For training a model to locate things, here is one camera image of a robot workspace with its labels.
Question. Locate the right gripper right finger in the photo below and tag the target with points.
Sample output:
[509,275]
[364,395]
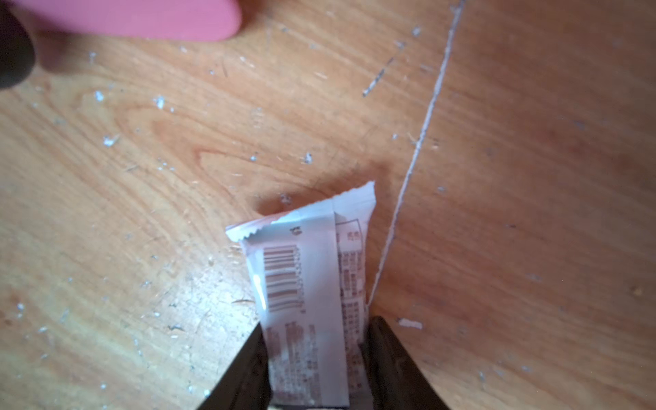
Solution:
[394,378]

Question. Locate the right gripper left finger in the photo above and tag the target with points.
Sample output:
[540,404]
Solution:
[245,384]

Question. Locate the white cookie packet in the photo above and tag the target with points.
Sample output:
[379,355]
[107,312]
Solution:
[307,269]

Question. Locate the pink bottom drawer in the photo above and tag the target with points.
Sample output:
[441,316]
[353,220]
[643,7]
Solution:
[177,20]

